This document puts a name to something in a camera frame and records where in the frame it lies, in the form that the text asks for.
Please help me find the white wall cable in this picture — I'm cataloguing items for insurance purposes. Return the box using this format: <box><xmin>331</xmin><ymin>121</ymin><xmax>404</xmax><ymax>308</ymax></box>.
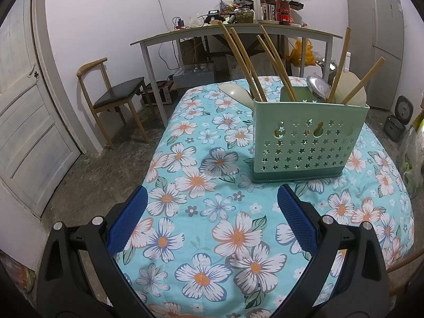
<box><xmin>154</xmin><ymin>0</ymin><xmax>169</xmax><ymax>30</ymax></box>

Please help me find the wooden chair with black seat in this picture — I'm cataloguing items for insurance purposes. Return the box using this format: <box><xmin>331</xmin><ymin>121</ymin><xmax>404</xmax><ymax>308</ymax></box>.
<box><xmin>77</xmin><ymin>57</ymin><xmax>150</xmax><ymax>149</ymax></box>

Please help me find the grey refrigerator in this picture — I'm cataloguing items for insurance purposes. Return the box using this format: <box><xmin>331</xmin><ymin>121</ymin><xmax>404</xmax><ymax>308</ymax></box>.
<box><xmin>344</xmin><ymin>0</ymin><xmax>407</xmax><ymax>111</ymax></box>

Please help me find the metal ladle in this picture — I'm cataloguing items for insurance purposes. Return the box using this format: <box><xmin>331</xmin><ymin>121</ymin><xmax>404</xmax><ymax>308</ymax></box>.
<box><xmin>306</xmin><ymin>75</ymin><xmax>333</xmax><ymax>101</ymax></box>

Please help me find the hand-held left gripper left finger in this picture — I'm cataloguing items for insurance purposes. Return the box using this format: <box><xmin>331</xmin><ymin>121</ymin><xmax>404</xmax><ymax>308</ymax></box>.
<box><xmin>36</xmin><ymin>186</ymin><xmax>149</xmax><ymax>318</ymax></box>

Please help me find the grey desk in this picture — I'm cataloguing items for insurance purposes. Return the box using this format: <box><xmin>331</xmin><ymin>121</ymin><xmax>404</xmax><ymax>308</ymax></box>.
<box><xmin>130</xmin><ymin>23</ymin><xmax>343</xmax><ymax>128</ymax></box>

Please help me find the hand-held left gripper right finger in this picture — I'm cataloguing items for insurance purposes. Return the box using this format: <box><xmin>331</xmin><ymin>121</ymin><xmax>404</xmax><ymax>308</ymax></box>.
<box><xmin>270</xmin><ymin>184</ymin><xmax>388</xmax><ymax>318</ymax></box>

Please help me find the grey storage box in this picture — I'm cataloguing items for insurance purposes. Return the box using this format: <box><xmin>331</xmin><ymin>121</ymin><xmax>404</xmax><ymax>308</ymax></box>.
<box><xmin>173</xmin><ymin>66</ymin><xmax>216</xmax><ymax>88</ymax></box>

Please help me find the wooden chair frame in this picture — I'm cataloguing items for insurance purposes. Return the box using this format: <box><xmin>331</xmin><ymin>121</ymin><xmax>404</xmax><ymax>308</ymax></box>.
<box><xmin>386</xmin><ymin>248</ymin><xmax>423</xmax><ymax>299</ymax></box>

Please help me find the dark red appliance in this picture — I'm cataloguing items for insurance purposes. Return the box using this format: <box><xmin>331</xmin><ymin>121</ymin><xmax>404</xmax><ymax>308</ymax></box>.
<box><xmin>142</xmin><ymin>79</ymin><xmax>174</xmax><ymax>107</ymax></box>

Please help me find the green star-cut utensil holder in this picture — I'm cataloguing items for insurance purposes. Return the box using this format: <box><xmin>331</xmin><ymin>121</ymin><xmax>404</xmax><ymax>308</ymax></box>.
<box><xmin>250</xmin><ymin>86</ymin><xmax>370</xmax><ymax>183</ymax></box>

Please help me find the glass jar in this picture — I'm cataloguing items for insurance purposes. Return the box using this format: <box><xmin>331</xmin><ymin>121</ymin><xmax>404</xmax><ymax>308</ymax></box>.
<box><xmin>235</xmin><ymin>7</ymin><xmax>255</xmax><ymax>24</ymax></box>

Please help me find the clear plastic bag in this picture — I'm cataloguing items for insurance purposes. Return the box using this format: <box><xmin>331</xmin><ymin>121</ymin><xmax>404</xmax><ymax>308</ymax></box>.
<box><xmin>399</xmin><ymin>127</ymin><xmax>424</xmax><ymax>196</ymax></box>

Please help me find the pale green plastic spoon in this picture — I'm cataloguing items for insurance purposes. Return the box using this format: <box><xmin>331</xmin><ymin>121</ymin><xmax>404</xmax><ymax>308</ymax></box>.
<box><xmin>333</xmin><ymin>69</ymin><xmax>368</xmax><ymax>105</ymax></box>
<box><xmin>218</xmin><ymin>83</ymin><xmax>255</xmax><ymax>105</ymax></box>

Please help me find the black rice cooker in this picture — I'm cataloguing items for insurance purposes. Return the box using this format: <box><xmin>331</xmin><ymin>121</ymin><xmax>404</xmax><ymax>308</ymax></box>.
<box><xmin>384</xmin><ymin>95</ymin><xmax>411</xmax><ymax>141</ymax></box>

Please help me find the yellow green bag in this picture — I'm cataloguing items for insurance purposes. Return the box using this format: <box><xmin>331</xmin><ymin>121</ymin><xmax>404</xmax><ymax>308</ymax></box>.
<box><xmin>412</xmin><ymin>108</ymin><xmax>424</xmax><ymax>133</ymax></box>

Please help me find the red toy truck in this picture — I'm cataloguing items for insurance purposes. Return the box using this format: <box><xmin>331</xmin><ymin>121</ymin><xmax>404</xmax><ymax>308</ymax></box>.
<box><xmin>275</xmin><ymin>0</ymin><xmax>292</xmax><ymax>25</ymax></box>

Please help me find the white panel door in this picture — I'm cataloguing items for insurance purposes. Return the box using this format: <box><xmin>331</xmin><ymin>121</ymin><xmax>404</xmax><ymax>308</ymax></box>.
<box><xmin>0</xmin><ymin>0</ymin><xmax>82</xmax><ymax>216</ymax></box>

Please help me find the floral turquoise tablecloth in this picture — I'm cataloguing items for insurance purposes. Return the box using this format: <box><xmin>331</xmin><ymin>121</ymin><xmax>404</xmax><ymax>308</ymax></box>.
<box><xmin>111</xmin><ymin>76</ymin><xmax>415</xmax><ymax>318</ymax></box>

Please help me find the yellow plastic bag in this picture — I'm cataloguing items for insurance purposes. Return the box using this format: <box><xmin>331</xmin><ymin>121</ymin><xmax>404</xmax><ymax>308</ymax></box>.
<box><xmin>286</xmin><ymin>40</ymin><xmax>315</xmax><ymax>66</ymax></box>

